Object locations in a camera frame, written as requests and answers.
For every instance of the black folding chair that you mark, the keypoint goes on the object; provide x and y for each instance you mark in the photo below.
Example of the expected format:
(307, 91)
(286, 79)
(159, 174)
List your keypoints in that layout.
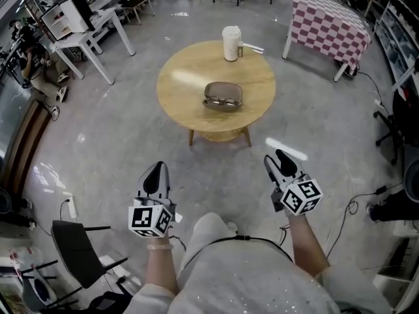
(77, 254)

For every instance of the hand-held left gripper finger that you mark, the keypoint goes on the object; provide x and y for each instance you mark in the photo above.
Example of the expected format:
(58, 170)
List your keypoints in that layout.
(166, 180)
(151, 178)

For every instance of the white desk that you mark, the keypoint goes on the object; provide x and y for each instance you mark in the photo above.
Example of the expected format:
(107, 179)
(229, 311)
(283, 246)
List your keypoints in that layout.
(95, 31)

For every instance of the wooden chair with dark seat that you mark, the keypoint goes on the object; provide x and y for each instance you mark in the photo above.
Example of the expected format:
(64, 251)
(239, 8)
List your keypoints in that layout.
(137, 2)

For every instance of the white power strip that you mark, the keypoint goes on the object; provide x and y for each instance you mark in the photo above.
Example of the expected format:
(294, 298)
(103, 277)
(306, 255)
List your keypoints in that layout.
(71, 206)

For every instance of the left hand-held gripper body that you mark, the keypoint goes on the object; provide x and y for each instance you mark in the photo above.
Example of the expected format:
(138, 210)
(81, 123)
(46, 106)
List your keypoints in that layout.
(145, 216)

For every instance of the small pale green box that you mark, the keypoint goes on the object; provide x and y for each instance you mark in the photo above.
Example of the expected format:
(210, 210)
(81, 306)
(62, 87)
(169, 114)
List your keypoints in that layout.
(240, 49)

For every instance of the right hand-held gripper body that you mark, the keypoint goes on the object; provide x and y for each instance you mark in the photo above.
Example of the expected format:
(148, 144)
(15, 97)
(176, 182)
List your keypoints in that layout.
(301, 196)

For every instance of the white open cabinet box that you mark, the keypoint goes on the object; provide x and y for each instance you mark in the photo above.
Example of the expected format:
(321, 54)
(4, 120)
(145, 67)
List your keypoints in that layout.
(70, 15)

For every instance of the thin-framed glasses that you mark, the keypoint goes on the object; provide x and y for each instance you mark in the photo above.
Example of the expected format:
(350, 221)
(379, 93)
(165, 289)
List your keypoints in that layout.
(222, 102)

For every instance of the person's right forearm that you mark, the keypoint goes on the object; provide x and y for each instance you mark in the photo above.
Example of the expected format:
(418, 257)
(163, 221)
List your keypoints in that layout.
(307, 244)

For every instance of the beige glasses case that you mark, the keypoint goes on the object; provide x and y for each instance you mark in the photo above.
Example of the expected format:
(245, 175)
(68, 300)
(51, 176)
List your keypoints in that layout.
(223, 92)

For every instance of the round wooden table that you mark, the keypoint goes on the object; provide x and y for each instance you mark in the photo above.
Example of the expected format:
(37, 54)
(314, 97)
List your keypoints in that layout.
(190, 87)

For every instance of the person's left forearm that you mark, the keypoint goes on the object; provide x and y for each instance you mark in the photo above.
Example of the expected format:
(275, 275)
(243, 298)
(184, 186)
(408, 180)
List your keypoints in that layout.
(160, 267)

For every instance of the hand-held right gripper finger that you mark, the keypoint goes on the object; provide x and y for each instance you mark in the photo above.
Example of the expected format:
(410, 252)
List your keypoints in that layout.
(273, 170)
(288, 163)

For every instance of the person's white clothing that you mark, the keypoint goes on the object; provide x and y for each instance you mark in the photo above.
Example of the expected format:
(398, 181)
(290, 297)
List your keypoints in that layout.
(248, 280)

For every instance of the white lidded cup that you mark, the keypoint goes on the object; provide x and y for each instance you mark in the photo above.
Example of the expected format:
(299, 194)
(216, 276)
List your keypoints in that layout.
(230, 42)

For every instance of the black office chair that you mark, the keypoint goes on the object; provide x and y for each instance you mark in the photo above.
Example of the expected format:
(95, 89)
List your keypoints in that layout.
(397, 123)

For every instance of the white storage shelf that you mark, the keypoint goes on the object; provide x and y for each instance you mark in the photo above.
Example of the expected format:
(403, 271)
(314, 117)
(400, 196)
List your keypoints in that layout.
(397, 41)

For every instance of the table with checkered cloth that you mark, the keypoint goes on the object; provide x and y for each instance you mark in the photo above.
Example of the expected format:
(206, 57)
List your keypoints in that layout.
(324, 25)

